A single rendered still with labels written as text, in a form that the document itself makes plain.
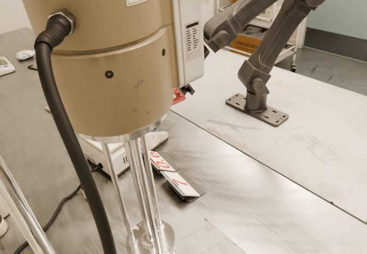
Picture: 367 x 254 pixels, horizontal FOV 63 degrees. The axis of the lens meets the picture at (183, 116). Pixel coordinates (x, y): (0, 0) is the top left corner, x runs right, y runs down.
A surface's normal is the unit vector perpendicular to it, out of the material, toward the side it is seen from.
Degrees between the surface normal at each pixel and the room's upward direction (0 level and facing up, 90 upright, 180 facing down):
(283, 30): 88
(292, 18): 96
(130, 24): 90
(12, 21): 90
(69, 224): 0
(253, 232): 0
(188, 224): 0
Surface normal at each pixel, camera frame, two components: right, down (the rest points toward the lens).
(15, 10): 0.67, 0.39
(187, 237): -0.07, -0.82
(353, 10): -0.74, 0.43
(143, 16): 0.81, 0.29
